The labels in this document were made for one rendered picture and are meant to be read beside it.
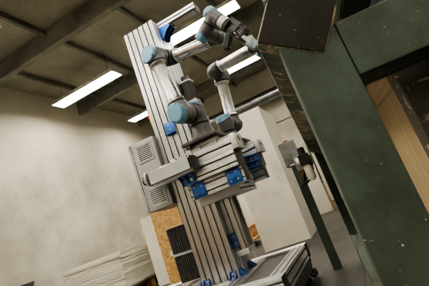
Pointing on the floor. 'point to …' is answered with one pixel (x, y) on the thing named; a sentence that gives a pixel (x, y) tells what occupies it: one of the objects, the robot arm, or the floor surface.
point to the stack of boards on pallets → (115, 269)
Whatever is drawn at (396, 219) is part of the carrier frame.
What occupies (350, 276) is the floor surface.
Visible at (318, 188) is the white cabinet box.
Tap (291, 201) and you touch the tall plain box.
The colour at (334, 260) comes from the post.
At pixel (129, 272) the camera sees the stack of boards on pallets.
